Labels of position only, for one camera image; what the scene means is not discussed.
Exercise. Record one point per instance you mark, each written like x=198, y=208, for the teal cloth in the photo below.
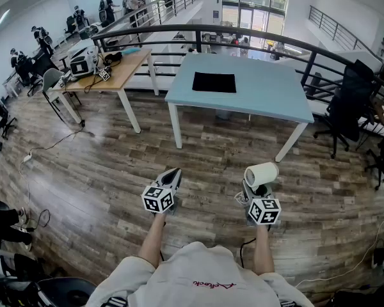
x=130, y=50

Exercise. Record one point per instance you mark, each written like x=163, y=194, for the person's white t-shirt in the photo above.
x=198, y=277

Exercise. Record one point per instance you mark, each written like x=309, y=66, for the white and gray backpack device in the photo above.
x=83, y=61

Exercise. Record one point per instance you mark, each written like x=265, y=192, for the black cloth mat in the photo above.
x=214, y=82

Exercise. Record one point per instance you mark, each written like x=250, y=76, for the black round bin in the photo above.
x=67, y=291

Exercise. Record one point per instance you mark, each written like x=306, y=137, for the person's right forearm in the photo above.
x=264, y=248

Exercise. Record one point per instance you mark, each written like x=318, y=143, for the black curved metal railing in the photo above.
x=259, y=30

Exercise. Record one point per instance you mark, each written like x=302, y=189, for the gray plastic chair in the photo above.
x=51, y=78

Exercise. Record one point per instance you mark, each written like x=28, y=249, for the spare hand-held gripper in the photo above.
x=62, y=82
x=105, y=74

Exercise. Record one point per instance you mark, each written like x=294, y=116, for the wooden table with white legs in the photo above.
x=128, y=69

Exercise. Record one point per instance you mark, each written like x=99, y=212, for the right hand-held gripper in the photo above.
x=264, y=211

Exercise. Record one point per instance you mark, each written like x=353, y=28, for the person's left forearm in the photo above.
x=152, y=238

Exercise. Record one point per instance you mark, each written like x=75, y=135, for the black headphones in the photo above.
x=112, y=58

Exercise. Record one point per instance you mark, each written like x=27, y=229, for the glass entrance door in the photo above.
x=254, y=5

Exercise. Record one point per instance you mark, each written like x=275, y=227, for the light blue table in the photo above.
x=262, y=88

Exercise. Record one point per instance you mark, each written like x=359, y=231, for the white power strip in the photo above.
x=27, y=158

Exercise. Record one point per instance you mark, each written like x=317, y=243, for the black mesh office chair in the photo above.
x=352, y=107

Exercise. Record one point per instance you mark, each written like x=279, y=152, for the black straight walkway railing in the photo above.
x=160, y=8

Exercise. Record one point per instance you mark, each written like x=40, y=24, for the black stair railing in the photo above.
x=336, y=27

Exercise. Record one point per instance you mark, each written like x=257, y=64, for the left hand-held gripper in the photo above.
x=158, y=200

